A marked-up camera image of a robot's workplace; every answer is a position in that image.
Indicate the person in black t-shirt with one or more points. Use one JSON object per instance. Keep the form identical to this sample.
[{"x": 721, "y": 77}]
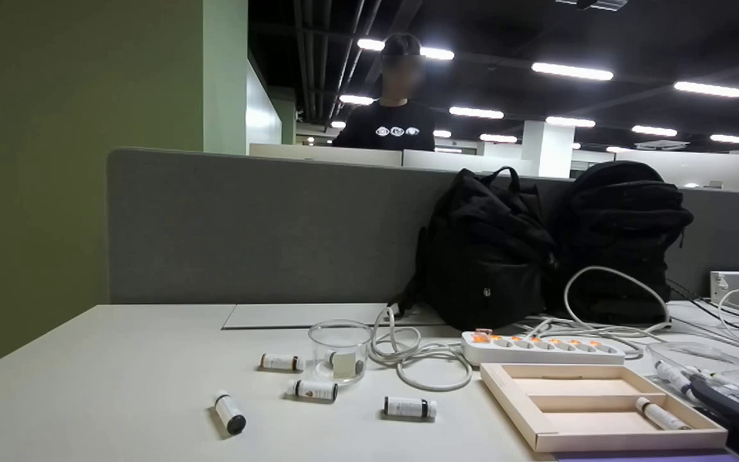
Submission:
[{"x": 395, "y": 119}]

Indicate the white cylinder front right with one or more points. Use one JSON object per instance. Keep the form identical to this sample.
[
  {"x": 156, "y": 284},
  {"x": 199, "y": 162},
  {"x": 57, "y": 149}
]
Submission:
[{"x": 414, "y": 409}]

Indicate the white cylinder back left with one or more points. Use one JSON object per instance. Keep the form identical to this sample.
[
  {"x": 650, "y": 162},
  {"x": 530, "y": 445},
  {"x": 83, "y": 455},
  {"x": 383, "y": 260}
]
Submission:
[{"x": 281, "y": 364}]

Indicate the grey cubicle partition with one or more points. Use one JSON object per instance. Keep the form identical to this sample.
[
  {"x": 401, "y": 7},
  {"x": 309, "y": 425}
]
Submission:
[{"x": 243, "y": 229}]

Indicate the white cylinder middle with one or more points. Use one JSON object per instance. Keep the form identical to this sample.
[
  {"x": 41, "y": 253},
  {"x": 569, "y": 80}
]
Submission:
[{"x": 314, "y": 392}]

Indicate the purple mat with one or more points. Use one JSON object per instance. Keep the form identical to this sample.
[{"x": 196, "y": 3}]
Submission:
[{"x": 650, "y": 459}]

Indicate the black backpack left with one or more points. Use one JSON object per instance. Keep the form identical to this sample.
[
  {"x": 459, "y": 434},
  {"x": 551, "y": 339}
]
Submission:
[{"x": 482, "y": 253}]

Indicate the black backpack right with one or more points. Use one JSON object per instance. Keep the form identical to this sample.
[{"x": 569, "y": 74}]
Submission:
[{"x": 610, "y": 231}]

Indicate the black tool with cable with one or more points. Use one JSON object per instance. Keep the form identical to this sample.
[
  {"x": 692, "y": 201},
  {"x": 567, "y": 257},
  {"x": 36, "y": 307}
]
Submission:
[{"x": 704, "y": 396}]

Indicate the white cylinder in tray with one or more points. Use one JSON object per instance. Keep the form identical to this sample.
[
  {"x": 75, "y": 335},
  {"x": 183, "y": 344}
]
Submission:
[{"x": 659, "y": 416}]

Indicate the wooden tray frame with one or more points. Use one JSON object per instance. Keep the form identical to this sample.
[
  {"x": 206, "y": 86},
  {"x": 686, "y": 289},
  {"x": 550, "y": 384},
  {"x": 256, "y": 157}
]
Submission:
[{"x": 594, "y": 409}]

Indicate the white power strip orange switches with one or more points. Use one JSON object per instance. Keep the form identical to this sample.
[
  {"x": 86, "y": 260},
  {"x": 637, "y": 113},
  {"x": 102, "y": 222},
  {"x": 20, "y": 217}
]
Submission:
[{"x": 555, "y": 351}]

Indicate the white cylinder front left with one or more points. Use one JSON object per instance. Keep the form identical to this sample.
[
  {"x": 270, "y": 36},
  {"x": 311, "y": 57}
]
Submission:
[{"x": 228, "y": 414}]

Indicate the black backpack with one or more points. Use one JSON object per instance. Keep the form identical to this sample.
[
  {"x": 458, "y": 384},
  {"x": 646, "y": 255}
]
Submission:
[
  {"x": 610, "y": 231},
  {"x": 482, "y": 253}
]

